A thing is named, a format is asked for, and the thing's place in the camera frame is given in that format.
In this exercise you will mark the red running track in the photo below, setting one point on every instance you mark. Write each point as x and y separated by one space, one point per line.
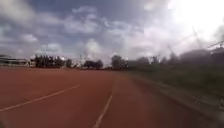
66 103

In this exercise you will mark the row of dark trees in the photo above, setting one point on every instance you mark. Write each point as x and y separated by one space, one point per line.
50 62

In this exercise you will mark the grass strip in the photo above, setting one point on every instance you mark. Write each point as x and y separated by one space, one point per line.
190 78

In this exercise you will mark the grey kerb strip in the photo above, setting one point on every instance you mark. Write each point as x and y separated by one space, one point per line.
203 103

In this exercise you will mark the low flat-roofed building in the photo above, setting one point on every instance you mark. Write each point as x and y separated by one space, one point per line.
13 61

